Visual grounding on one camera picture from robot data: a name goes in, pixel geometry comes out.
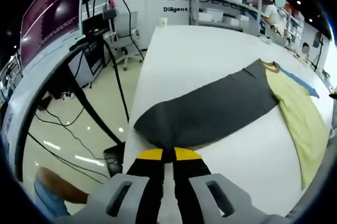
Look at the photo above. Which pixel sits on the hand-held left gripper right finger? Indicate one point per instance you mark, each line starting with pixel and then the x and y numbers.
pixel 184 174

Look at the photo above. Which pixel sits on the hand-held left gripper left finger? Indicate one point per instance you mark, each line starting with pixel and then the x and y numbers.
pixel 147 181

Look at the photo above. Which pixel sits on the yellow blue grey garment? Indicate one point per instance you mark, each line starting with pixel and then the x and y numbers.
pixel 210 108

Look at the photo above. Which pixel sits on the black floor plate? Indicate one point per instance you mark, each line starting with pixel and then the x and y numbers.
pixel 113 151

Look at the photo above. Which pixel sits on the black desk leg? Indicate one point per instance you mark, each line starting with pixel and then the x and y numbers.
pixel 92 108

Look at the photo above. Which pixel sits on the person's own legs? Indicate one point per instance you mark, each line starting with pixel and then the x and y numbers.
pixel 50 200

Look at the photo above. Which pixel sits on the white power strip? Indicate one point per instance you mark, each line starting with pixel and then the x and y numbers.
pixel 67 95

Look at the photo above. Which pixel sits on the dark office desk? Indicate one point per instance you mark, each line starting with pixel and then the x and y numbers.
pixel 92 59

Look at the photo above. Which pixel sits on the white cup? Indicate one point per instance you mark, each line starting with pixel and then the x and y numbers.
pixel 162 22

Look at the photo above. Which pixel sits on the white office chair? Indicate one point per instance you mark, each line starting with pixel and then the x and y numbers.
pixel 126 23

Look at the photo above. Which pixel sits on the white curved desk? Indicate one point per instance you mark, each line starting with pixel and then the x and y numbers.
pixel 47 55

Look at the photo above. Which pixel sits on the stand with hanging bag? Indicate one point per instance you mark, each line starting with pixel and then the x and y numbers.
pixel 109 12

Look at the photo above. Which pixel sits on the large curved monitor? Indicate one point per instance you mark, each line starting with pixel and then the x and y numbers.
pixel 50 21

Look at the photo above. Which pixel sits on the black tripod stand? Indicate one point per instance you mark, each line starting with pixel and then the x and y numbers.
pixel 321 43

